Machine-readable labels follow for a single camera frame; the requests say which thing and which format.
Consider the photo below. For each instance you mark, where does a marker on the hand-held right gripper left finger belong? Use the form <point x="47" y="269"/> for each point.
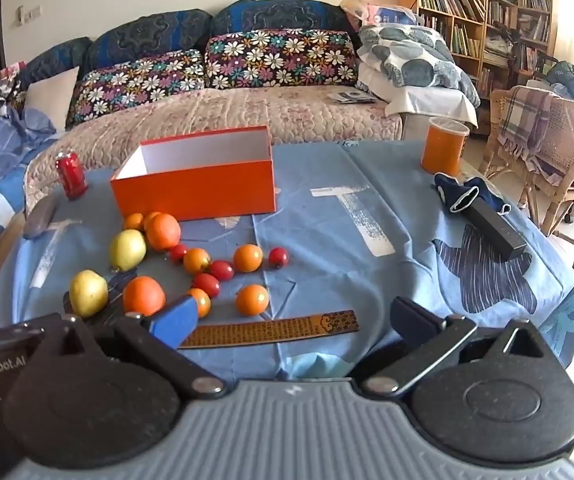
<point x="174" y="321"/>

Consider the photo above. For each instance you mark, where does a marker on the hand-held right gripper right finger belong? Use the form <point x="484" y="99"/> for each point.
<point x="412" y="320"/>

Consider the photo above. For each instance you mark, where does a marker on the large orange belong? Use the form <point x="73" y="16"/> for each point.
<point x="143" y="296"/>
<point x="163" y="232"/>

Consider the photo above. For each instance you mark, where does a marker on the red cherry tomato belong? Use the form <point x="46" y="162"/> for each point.
<point x="222" y="270"/>
<point x="179" y="252"/>
<point x="207" y="284"/>
<point x="278" y="257"/>

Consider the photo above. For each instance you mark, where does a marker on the yellow-green pear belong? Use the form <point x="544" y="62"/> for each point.
<point x="88" y="292"/>
<point x="127" y="250"/>

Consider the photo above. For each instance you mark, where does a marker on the orange cardboard box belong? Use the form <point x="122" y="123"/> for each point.
<point x="192" y="190"/>

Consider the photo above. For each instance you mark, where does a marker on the blue printed tablecloth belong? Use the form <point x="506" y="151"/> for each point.
<point x="342" y="270"/>

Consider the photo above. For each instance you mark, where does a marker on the brown carved wooden ruler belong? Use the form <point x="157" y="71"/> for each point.
<point x="267" y="331"/>

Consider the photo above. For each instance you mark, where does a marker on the black rectangular box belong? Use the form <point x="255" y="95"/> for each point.
<point x="497" y="232"/>

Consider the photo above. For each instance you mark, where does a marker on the dark blue face mask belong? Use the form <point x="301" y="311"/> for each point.
<point x="452" y="192"/>

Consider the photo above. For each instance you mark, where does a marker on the orange plastic cup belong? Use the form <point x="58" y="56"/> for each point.
<point x="444" y="147"/>

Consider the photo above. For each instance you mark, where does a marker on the red soda can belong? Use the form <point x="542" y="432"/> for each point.
<point x="72" y="175"/>

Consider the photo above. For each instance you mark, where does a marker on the wicker chair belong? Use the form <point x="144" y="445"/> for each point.
<point x="567" y="160"/>
<point x="497" y="125"/>

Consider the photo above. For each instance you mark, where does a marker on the white pillow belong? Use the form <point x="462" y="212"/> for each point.
<point x="427" y="105"/>
<point x="52" y="97"/>

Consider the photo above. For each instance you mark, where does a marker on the magazines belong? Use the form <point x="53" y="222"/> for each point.
<point x="349" y="96"/>

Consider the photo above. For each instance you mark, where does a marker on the plaid blanket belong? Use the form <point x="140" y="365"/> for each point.
<point x="524" y="115"/>

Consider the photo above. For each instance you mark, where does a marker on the floral cushion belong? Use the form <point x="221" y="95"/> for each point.
<point x="137" y="85"/>
<point x="282" y="57"/>

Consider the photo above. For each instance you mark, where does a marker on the grey spotted duvet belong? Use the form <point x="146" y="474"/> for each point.
<point x="412" y="55"/>

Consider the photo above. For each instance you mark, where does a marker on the black white patterned cloth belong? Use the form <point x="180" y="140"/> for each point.
<point x="4" y="90"/>

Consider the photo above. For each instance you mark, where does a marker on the blue patterned back cushion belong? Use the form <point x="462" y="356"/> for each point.
<point x="57" y="57"/>
<point x="147" y="32"/>
<point x="277" y="12"/>

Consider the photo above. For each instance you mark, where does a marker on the white plastic bag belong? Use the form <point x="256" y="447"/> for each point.
<point x="367" y="10"/>

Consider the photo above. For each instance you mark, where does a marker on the wooden bookshelf with books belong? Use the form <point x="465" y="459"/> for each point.
<point x="492" y="10"/>

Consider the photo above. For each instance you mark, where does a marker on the white wall switch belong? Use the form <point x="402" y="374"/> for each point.
<point x="29" y="14"/>

